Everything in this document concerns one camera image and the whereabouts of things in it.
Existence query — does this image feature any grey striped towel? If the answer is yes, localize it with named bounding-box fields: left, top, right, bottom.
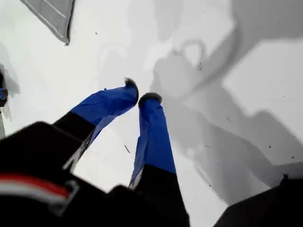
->
left=20, top=0, right=76, bottom=46

